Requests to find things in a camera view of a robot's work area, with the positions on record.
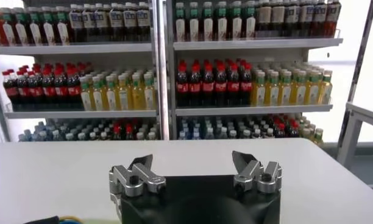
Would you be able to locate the dark tea bottle beige label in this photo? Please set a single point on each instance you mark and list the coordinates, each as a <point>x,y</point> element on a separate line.
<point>264,15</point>
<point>278,14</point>

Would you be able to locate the cola bottle red cap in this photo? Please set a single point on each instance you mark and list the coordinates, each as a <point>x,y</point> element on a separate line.
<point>61,90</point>
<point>246,86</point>
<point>221,87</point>
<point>12,91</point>
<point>36,91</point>
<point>182,87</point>
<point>74,90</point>
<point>116,131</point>
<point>208,87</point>
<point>129,131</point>
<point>23,91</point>
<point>195,87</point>
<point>48,91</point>
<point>294,128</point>
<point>233,86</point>
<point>281,129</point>

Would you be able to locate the yellow tea bottle green cap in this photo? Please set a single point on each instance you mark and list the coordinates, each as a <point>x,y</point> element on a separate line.
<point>150,96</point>
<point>286,93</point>
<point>98,99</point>
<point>86,99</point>
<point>313,92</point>
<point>137,97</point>
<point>273,94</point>
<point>326,91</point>
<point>111,98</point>
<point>260,94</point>
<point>300,93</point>
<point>124,97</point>

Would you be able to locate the gray frame side table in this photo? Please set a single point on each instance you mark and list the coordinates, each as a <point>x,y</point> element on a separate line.
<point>351,134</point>

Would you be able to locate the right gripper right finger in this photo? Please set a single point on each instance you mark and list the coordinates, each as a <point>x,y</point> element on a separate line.
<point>259,176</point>

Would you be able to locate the dark drink bottle white label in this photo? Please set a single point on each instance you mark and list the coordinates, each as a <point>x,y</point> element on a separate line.
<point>333,13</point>
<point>292,15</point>
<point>76,20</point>
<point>320,15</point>
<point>116,19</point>
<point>101,19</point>
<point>89,20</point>
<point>143,17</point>
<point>306,15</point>
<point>130,18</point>

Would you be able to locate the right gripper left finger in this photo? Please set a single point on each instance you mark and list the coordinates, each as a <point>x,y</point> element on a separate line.
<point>131,179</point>

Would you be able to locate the gray metal shelf rack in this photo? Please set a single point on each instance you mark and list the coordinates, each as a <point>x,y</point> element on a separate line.
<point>250,110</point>
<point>76,114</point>

